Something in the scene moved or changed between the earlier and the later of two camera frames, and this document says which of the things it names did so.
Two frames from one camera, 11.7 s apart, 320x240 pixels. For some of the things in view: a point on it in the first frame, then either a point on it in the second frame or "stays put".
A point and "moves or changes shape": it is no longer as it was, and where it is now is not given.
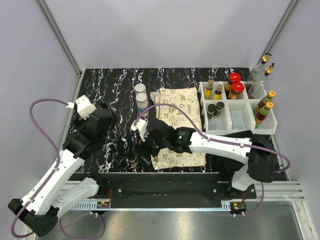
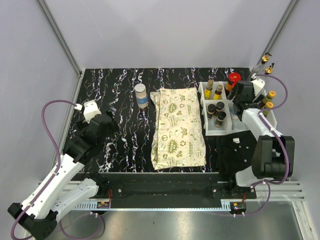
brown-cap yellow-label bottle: [218, 92] stays put
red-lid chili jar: [233, 77] stays put
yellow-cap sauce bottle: [268, 98] stays put
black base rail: [169, 187] stays put
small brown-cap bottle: [208, 89] stays put
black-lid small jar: [219, 106] moves or changes shape
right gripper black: [142, 147] → [258, 99]
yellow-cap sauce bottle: [263, 112] stays put
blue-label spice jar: [142, 103] → [234, 111]
